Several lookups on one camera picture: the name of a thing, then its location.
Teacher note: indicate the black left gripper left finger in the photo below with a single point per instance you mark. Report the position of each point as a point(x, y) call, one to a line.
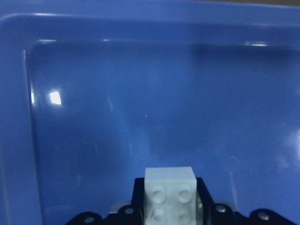
point(132, 212)

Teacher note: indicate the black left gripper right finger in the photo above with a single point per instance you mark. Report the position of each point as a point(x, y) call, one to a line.
point(209, 212)

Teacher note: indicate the white block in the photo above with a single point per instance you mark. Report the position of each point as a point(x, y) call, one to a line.
point(170, 196)

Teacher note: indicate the blue plastic tray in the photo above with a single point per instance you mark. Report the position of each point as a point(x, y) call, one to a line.
point(92, 92)

